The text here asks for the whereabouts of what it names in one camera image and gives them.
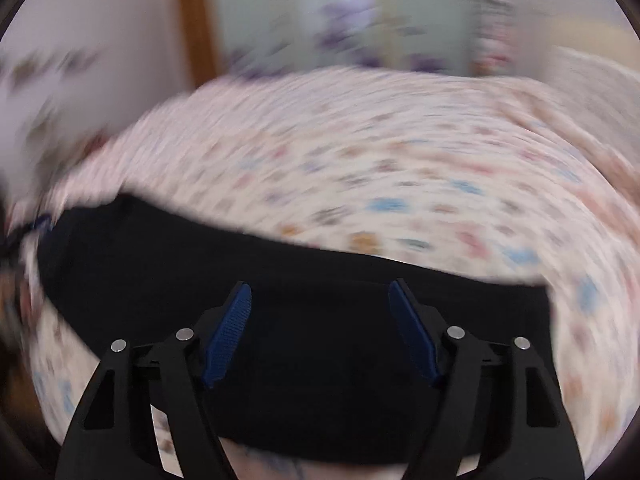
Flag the black pants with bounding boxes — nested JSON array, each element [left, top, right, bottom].
[[37, 194, 553, 465]]

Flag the cartoon animal print bed blanket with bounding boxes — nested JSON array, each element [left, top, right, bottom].
[[1, 68, 639, 479]]

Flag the cream padded headboard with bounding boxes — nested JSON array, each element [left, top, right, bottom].
[[535, 15, 639, 80]]

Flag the clear tube of plush toys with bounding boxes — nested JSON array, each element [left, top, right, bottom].
[[472, 0, 515, 77]]

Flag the brown wooden door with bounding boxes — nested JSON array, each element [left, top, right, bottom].
[[170, 0, 224, 89]]

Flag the frosted glass floral wardrobe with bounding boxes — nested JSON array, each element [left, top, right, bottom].
[[212, 0, 476, 78]]

